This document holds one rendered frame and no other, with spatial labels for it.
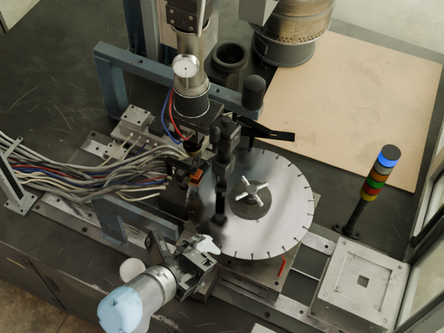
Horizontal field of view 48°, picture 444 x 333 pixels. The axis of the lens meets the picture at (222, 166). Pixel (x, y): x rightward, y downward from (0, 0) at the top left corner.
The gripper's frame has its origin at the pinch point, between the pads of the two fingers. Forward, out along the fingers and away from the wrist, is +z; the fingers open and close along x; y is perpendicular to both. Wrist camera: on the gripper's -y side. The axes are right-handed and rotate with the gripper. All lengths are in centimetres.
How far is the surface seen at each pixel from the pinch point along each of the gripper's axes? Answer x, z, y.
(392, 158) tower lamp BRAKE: 33.5, 21.1, 24.0
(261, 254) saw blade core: -0.1, 9.5, 11.4
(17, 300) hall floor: -103, 30, -70
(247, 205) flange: 5.3, 15.4, 0.9
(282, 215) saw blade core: 6.7, 19.3, 9.2
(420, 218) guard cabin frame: 13, 55, 38
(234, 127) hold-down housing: 28.5, -2.0, -4.7
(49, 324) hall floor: -102, 31, -52
